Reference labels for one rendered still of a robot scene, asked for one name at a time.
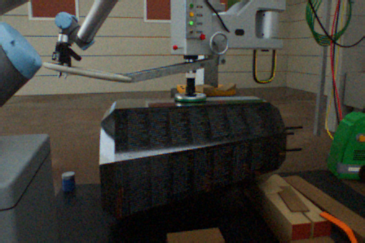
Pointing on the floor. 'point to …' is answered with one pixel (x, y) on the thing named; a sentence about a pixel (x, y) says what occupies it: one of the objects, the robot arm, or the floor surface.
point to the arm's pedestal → (27, 190)
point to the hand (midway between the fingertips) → (63, 76)
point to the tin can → (68, 181)
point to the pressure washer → (349, 148)
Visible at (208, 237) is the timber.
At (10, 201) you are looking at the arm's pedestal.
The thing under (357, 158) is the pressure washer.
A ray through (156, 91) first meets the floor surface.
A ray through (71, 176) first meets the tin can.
